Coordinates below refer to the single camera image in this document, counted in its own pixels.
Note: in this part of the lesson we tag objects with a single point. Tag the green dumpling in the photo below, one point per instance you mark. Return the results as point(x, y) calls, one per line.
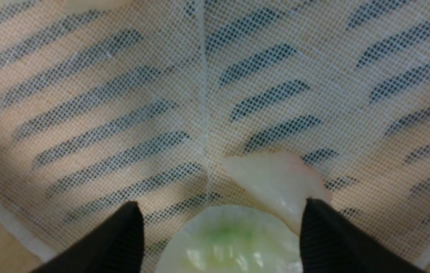
point(232, 239)

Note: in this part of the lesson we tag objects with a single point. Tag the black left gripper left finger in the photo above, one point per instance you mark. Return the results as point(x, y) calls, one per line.
point(115, 246)

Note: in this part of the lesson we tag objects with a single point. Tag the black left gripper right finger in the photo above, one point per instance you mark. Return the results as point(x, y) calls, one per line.
point(329, 243)

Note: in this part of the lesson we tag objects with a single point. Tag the white mesh steamer liner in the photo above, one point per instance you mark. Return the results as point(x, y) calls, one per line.
point(102, 102)

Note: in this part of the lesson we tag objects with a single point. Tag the pink dumpling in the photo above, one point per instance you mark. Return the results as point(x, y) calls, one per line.
point(279, 181)

